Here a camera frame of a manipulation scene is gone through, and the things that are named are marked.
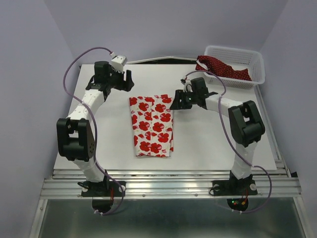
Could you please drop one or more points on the white plastic basket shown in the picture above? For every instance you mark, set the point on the white plastic basket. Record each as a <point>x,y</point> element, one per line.
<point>240,59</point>

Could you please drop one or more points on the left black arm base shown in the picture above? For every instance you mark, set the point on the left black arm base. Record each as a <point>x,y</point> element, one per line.
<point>107,195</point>

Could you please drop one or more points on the white red poppy skirt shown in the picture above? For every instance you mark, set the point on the white red poppy skirt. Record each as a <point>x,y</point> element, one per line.
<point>152,124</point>

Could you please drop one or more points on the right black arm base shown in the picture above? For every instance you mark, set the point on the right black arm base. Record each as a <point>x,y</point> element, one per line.
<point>237,193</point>

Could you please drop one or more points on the dark red dotted skirt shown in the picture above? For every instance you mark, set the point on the dark red dotted skirt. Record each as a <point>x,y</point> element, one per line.
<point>221,69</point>

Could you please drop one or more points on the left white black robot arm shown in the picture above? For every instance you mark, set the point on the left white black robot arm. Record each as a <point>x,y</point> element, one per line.
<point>77,141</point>

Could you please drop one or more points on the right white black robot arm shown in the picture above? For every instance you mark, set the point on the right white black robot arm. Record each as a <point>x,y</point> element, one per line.
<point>246,130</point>

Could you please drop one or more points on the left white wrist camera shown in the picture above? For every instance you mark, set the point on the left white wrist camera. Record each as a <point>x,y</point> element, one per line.
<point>118,62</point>

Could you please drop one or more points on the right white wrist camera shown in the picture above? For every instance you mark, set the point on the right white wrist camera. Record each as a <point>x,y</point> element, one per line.
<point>187,84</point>

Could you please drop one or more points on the aluminium rail frame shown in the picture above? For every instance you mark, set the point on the aluminium rail frame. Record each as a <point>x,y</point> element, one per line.
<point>169,198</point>

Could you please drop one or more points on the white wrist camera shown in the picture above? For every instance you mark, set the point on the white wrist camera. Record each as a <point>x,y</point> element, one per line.
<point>118,62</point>
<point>187,84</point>

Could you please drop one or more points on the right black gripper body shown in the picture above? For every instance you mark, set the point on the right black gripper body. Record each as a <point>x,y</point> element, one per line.
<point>189,98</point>

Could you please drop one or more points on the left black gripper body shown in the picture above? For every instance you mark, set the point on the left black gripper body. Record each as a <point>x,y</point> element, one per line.
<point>116,80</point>

